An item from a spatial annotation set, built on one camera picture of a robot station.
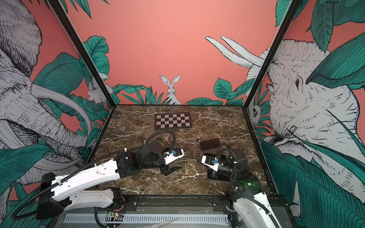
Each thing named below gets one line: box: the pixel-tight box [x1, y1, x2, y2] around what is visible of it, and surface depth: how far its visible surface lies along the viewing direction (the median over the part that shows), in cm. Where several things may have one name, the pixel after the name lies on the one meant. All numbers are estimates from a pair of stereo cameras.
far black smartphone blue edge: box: [199, 138, 221, 151], surface depth 100 cm
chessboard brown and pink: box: [154, 112, 192, 130], surface depth 109 cm
